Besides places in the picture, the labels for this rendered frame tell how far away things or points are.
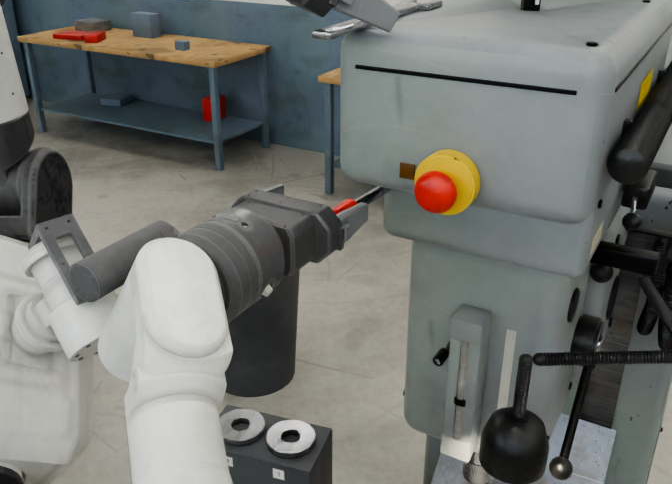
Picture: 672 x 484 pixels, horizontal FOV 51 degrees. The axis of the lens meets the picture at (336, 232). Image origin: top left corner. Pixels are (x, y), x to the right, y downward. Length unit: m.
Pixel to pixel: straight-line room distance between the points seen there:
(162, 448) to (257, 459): 0.83
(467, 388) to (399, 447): 2.09
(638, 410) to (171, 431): 1.10
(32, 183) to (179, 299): 0.39
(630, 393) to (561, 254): 0.70
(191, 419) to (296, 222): 0.24
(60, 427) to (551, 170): 0.53
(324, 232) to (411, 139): 0.12
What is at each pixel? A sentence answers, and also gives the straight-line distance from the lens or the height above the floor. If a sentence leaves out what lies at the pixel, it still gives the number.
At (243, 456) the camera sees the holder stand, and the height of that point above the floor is 1.10.
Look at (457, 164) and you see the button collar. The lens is 0.66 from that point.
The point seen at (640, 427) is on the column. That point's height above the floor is 1.10.
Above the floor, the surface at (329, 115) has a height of 0.60.
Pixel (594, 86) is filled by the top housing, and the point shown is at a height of 1.86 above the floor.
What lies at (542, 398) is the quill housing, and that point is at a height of 1.44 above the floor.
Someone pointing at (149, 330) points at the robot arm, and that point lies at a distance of 0.52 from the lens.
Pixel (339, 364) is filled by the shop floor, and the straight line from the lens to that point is 3.42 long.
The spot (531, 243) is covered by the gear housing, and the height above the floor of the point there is 1.67.
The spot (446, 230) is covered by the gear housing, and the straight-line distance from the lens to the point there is 0.82.
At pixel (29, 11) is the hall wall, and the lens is 8.22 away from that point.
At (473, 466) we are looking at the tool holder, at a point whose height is 1.24.
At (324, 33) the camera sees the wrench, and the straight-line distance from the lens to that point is 0.64.
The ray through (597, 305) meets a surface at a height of 1.48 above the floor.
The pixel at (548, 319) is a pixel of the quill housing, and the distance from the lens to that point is 0.88.
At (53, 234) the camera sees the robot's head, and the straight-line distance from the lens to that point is 0.72.
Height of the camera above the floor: 2.00
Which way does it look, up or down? 25 degrees down
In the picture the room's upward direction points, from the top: straight up
